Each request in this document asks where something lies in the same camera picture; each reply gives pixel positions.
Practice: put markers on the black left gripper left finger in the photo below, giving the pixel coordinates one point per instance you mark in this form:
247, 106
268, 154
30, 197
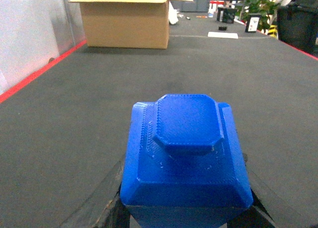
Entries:
103, 208

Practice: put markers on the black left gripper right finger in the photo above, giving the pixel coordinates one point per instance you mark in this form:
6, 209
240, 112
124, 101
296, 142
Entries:
257, 215

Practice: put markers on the blue printed part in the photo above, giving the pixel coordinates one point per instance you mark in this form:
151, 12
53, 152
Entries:
184, 166

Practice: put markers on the large cardboard box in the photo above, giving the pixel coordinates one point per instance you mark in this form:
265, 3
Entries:
140, 24

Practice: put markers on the white flat sheet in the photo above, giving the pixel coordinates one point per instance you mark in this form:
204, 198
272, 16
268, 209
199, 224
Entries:
223, 35

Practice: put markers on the small black round object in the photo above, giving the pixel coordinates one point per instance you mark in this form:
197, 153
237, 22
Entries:
222, 28

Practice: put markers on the black framed sign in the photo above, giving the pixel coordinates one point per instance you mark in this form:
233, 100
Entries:
252, 22

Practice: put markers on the black office chair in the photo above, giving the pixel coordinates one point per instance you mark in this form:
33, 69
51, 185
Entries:
298, 24

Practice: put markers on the green potted plant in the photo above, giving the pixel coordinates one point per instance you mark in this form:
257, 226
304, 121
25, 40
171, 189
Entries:
265, 8

